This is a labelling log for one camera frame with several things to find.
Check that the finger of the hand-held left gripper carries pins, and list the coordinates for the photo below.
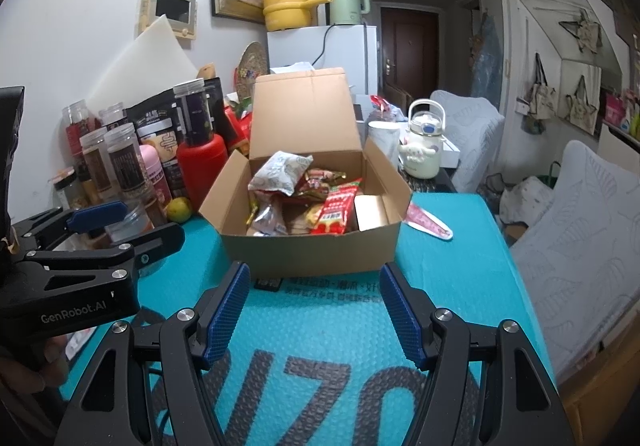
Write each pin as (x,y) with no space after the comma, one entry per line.
(155,241)
(97,216)

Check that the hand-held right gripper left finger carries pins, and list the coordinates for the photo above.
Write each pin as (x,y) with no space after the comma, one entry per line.
(227,311)

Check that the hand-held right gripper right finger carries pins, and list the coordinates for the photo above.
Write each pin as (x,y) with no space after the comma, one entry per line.
(402,316)

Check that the silver snack packet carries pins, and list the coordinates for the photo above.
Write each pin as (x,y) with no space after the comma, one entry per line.
(267,221)

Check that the brown cardboard box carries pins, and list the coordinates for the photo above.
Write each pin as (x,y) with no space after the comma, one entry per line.
(310,251)

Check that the gold rectangular box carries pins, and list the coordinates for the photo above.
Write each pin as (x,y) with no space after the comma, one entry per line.
(372,213)

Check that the red green snack packet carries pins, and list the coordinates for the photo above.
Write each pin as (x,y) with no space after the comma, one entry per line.
(335,208)

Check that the white patterned snack packet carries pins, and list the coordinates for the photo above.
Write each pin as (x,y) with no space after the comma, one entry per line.
(280,171)

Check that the gold snack packet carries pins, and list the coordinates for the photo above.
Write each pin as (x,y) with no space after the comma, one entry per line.
(325,176)

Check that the person's left hand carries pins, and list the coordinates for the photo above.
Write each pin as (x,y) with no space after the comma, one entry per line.
(55,358)

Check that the large jar brown label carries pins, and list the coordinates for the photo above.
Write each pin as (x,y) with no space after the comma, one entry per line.
(130,226)

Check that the white pink-print packet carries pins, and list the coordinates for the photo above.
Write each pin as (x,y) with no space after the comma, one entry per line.
(79,343)

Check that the yellow-green fruit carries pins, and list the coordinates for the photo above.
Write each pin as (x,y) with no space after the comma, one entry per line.
(179,210)

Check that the group of clear lidded jars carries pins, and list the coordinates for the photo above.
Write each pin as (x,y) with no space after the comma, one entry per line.
(120,161)

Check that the pink bottle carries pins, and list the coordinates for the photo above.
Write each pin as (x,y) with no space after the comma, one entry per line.
(155,176)

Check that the red thermos bottle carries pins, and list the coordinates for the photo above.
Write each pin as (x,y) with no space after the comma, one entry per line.
(202,176)

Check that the pink flat packet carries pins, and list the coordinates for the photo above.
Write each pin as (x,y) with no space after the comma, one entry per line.
(427,223)

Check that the black pouch white label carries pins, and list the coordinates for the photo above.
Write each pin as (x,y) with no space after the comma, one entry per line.
(152,126)

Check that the tall dark-content jar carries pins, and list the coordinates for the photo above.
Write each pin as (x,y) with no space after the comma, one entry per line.
(192,116)

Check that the plain black pouch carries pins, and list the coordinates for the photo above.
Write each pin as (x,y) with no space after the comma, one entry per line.
(217,111)

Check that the white foam board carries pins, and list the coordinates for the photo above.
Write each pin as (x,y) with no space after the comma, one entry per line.
(145,71)

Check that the white flat box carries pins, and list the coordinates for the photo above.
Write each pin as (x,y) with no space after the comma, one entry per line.
(450,153)

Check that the white plastic bag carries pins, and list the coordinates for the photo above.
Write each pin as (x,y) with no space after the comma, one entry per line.
(525,198)

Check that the cream water jug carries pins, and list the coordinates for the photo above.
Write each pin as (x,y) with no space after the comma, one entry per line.
(422,146)

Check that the grey covered chair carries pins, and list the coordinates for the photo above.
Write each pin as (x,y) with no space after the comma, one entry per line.
(475,136)
(585,251)

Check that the woven round plate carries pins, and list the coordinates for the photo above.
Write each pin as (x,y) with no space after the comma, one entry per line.
(251,68)

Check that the red plastic bag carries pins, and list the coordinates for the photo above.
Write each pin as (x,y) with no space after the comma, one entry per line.
(387,108)

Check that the wooden cabinet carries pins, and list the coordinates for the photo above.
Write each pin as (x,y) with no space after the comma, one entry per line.
(600,401)

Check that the white fridge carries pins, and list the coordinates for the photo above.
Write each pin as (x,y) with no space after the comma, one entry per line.
(295,48)

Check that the beige tote bag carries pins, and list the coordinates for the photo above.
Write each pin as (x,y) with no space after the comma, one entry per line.
(539,96)
(582,108)

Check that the dark brown door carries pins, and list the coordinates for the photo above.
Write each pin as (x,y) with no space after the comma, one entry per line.
(410,51)

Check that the yellow pot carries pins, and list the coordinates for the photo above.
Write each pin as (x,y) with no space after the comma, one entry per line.
(285,8)

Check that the blue hanging cloth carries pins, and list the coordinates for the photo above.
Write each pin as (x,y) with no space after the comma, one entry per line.
(487,56)

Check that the row of shelf bottles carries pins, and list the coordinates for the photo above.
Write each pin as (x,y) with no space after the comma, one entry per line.
(622,116)

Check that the green electric kettle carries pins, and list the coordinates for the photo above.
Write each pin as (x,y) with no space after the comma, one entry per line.
(347,1)

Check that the cream wall intercom panel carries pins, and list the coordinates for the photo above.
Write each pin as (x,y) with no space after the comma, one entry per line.
(167,11)

